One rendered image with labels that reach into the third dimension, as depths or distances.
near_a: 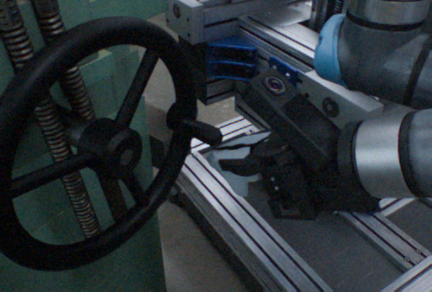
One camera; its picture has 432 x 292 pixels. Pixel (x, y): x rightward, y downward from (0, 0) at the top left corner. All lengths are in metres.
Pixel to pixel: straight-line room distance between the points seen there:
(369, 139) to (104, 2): 0.43
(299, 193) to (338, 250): 0.75
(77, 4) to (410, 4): 0.34
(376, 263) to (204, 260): 0.51
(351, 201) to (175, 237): 1.05
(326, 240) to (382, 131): 0.83
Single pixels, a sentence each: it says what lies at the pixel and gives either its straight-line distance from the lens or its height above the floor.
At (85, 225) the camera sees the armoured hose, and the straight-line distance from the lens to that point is 0.60.
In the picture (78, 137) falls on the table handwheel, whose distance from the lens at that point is 0.50.
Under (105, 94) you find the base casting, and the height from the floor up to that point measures 0.75.
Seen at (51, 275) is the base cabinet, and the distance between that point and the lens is 0.81.
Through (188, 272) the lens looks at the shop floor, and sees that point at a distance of 1.36.
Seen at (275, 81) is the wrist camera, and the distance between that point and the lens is 0.43.
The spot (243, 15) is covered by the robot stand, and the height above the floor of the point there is 0.73.
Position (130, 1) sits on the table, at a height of 0.88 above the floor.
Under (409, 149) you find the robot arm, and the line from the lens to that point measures 0.37.
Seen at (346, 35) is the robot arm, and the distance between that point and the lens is 0.47.
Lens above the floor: 1.10
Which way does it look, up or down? 36 degrees down
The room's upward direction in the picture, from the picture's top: straight up
